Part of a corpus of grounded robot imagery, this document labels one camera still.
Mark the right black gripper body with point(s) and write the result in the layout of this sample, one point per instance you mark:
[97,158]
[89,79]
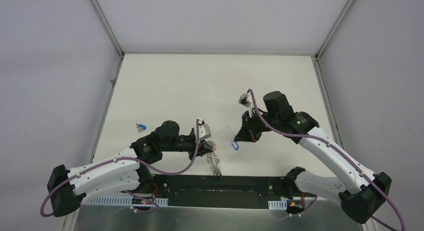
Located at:
[255,123]

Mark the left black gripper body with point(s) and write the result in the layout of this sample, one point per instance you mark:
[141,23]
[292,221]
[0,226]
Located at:
[195,147]

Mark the round metal keyring disc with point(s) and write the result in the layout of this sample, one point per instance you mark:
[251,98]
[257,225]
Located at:
[213,160]

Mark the blue tagged key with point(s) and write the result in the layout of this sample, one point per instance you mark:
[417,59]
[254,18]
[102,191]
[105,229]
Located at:
[234,145]
[140,127]

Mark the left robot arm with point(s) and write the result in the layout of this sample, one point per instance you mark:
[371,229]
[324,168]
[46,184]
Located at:
[128,170]

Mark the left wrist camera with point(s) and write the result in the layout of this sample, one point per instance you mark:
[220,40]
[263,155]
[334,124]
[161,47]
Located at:
[202,130]

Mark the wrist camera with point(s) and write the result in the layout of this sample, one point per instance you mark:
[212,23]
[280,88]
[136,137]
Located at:
[202,130]
[244,100]

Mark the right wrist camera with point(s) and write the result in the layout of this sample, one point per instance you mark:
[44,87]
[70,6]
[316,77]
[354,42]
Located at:
[244,100]

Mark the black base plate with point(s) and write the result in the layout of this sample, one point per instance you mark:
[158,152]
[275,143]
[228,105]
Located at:
[208,191]

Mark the right white cable duct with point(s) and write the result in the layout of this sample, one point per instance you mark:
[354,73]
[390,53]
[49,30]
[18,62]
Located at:
[278,205]

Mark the white cable duct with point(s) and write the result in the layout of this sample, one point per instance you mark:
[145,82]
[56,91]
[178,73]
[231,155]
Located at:
[278,205]
[119,200]

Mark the left white cable duct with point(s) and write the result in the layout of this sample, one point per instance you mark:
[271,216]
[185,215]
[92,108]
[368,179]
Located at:
[119,200]

